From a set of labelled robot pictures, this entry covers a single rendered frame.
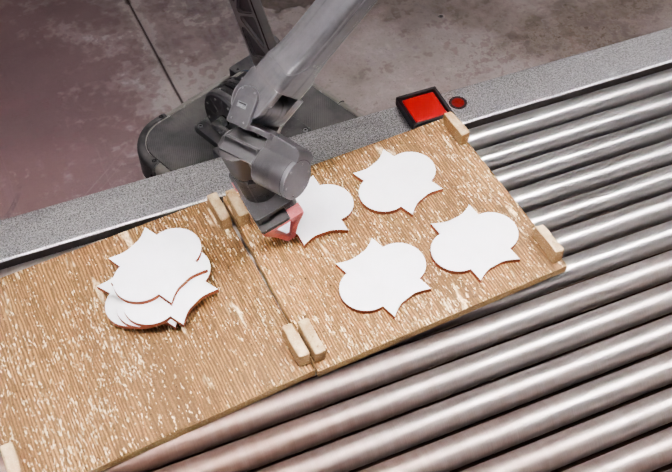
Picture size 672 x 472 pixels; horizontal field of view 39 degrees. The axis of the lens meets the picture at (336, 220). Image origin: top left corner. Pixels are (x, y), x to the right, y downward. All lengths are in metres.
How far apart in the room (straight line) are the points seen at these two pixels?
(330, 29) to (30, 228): 0.59
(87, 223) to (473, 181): 0.61
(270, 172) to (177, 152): 1.31
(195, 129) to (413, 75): 0.84
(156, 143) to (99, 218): 1.07
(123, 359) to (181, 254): 0.17
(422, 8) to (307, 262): 2.06
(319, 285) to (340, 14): 0.40
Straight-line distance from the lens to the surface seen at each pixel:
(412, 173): 1.50
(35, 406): 1.33
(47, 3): 3.51
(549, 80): 1.74
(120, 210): 1.52
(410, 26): 3.28
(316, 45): 1.23
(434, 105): 1.64
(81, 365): 1.34
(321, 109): 2.62
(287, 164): 1.23
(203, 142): 2.55
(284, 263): 1.40
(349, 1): 1.22
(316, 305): 1.35
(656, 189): 1.61
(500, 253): 1.42
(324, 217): 1.43
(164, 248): 1.38
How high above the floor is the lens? 2.05
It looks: 51 degrees down
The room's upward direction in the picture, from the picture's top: straight up
